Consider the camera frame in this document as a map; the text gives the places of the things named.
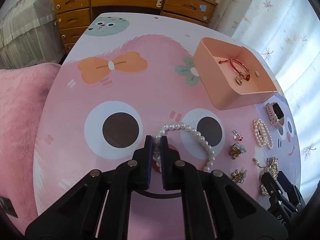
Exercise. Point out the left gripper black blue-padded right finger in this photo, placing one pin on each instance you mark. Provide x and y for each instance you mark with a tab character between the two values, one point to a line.
214	207

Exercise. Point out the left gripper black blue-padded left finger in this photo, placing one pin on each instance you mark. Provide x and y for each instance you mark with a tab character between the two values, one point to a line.
97	206

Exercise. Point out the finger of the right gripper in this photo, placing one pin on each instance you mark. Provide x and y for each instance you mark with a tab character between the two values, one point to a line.
273	188
293	193

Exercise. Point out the flower brooch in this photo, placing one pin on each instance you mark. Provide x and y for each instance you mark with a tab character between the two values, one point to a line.
238	176
236	150

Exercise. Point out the pink smart watch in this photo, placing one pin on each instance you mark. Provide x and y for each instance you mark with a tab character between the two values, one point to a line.
275	114

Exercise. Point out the small black square object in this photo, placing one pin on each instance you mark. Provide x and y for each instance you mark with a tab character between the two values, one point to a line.
7	207

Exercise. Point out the pink rectangular tray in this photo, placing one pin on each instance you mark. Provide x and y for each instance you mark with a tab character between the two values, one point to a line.
232	76

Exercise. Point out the cartoon printed table mat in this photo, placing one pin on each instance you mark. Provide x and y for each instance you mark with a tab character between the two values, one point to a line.
130	76

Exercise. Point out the white floral curtain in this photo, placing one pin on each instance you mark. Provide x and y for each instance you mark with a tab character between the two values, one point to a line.
286	34

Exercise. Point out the bed with white cover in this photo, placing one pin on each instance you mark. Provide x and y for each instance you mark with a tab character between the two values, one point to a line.
29	34

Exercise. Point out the wooden desk with drawers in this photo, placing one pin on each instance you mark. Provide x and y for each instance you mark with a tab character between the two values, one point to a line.
74	16

